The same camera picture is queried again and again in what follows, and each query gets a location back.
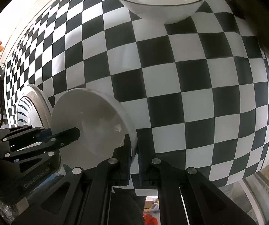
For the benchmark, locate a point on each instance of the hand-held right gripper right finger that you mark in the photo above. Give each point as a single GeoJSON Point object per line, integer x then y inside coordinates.
{"type": "Point", "coordinates": [146, 161]}

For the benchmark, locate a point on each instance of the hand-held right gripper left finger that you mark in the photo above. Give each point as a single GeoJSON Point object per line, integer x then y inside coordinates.
{"type": "Point", "coordinates": [125, 161]}

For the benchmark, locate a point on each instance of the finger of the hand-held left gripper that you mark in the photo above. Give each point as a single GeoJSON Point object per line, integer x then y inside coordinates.
{"type": "Point", "coordinates": [46, 135]}
{"type": "Point", "coordinates": [66, 137]}

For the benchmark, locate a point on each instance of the wide plain white bowl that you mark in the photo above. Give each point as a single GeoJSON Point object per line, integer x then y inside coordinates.
{"type": "Point", "coordinates": [89, 121]}

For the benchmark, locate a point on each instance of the black striped white plate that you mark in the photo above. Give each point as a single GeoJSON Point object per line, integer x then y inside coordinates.
{"type": "Point", "coordinates": [25, 112]}

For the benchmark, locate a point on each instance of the large white plate grey print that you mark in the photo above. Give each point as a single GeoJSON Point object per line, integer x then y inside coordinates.
{"type": "Point", "coordinates": [44, 103]}

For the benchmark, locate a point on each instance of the white bowl with dark rim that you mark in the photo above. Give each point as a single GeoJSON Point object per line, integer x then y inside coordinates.
{"type": "Point", "coordinates": [157, 11]}

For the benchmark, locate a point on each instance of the black and white checkered cloth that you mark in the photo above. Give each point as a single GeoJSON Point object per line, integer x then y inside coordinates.
{"type": "Point", "coordinates": [172, 86]}

